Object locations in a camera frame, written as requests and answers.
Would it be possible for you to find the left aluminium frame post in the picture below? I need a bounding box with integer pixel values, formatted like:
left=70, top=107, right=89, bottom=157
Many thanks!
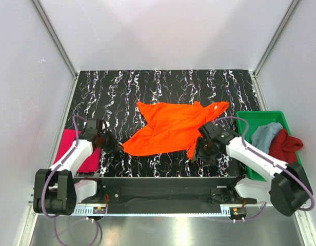
left=29, top=0, right=79, bottom=79

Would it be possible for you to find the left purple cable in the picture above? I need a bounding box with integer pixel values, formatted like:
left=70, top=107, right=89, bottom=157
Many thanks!
left=42, top=115, right=102, bottom=245

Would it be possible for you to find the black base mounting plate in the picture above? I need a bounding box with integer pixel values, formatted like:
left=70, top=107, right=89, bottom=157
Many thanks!
left=75, top=177, right=244, bottom=204

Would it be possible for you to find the right aluminium frame post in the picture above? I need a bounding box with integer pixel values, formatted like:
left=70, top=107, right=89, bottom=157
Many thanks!
left=252, top=0, right=302, bottom=77

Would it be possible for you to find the light blue t shirt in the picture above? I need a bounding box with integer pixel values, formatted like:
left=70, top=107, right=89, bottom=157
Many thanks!
left=250, top=122, right=283, bottom=154

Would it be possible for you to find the green plastic bin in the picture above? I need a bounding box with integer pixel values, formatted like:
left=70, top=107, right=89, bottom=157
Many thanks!
left=236, top=110, right=308, bottom=182

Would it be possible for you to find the dark red t shirt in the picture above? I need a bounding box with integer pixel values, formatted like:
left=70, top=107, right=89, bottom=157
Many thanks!
left=269, top=129, right=304, bottom=164

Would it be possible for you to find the aluminium frame post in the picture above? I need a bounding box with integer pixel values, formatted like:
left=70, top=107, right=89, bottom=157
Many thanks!
left=29, top=0, right=79, bottom=79
left=252, top=0, right=302, bottom=77

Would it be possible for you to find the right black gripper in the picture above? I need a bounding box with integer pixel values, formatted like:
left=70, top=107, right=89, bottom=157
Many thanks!
left=191, top=136, right=218, bottom=167

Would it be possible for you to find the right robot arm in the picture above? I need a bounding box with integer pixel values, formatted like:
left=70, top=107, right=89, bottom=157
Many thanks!
left=193, top=121, right=315, bottom=216

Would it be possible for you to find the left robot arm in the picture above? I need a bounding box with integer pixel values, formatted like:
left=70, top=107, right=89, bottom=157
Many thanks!
left=33, top=119, right=123, bottom=218

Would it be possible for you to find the folded magenta t shirt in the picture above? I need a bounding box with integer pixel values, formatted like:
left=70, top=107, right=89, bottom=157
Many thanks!
left=50, top=130, right=101, bottom=176

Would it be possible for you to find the orange t shirt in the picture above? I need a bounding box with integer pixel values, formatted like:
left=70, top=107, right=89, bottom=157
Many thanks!
left=123, top=101, right=229, bottom=159

